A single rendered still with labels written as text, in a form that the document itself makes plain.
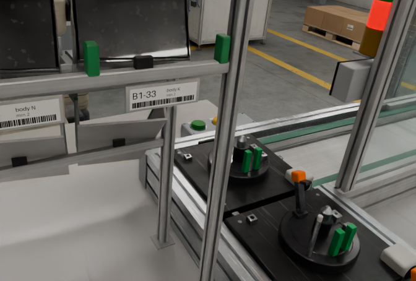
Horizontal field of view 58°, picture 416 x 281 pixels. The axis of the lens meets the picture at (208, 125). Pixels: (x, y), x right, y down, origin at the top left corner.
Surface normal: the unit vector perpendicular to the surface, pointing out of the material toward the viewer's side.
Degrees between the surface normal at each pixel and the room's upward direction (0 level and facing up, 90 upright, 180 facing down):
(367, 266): 0
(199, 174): 0
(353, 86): 90
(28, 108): 90
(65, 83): 90
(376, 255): 0
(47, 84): 90
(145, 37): 65
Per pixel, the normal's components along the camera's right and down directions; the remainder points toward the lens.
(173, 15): 0.35, 0.05
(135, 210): 0.09, -0.88
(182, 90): 0.50, 0.45
